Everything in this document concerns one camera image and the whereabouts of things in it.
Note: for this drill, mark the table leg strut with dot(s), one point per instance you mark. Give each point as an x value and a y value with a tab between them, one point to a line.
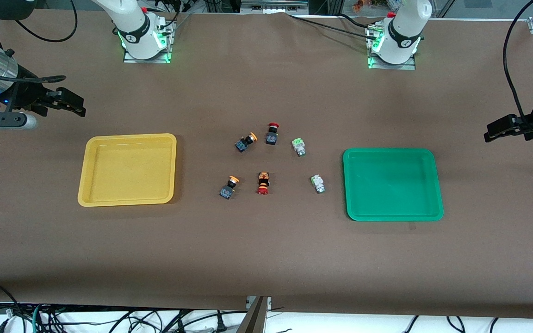
255	319

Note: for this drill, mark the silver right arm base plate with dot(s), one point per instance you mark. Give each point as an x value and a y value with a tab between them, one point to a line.
167	51

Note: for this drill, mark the red button with orange body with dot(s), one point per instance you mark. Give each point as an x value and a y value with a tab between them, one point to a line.
263	181

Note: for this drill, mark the yellow plastic tray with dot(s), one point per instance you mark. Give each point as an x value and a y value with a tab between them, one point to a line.
127	185

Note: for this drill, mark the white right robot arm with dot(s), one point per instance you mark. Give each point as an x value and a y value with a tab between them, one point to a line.
134	23

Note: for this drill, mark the green plastic tray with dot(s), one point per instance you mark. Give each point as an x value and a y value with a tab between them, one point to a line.
391	203

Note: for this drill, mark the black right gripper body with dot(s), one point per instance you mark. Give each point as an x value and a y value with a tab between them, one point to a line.
25	97

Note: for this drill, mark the grey power strip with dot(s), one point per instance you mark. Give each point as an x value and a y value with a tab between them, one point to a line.
273	5

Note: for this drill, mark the red button with black body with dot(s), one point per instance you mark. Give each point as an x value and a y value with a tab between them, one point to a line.
272	138

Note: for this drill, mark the green push button switch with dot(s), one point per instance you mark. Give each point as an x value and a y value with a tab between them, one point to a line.
318	183
299	147

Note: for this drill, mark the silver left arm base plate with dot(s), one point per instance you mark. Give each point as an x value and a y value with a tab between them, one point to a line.
410	66

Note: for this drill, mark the colourful background object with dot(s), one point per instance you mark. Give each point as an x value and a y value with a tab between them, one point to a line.
368	4

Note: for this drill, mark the table cover sheet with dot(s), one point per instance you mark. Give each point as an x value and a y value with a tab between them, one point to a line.
266	254

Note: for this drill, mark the yellow push button switch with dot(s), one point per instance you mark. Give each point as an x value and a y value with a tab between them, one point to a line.
243	144
226	191

